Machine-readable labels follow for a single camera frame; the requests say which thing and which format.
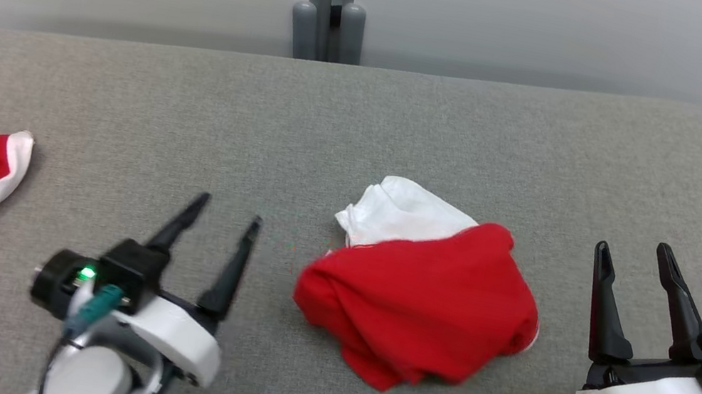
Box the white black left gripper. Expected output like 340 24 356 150
64 173 267 393

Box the red white basketball jersey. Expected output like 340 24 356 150
279 162 562 394

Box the left cable with teal plug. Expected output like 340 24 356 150
38 275 128 394

